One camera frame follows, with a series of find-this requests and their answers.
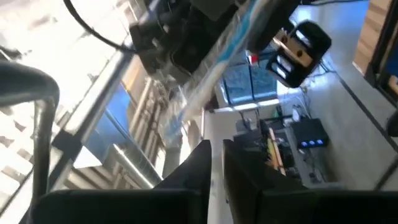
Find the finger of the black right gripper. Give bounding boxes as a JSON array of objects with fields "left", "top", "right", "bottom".
[
  {"left": 245, "top": 0, "right": 302, "bottom": 54},
  {"left": 172, "top": 5, "right": 240, "bottom": 75}
]

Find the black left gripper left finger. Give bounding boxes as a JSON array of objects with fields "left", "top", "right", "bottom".
[{"left": 30, "top": 139, "right": 213, "bottom": 224}]

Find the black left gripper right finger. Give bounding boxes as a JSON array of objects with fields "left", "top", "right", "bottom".
[{"left": 222, "top": 139, "right": 398, "bottom": 224}]

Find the black box with blue lights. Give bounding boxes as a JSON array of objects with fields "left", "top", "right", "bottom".
[{"left": 290, "top": 117, "right": 331, "bottom": 151}]

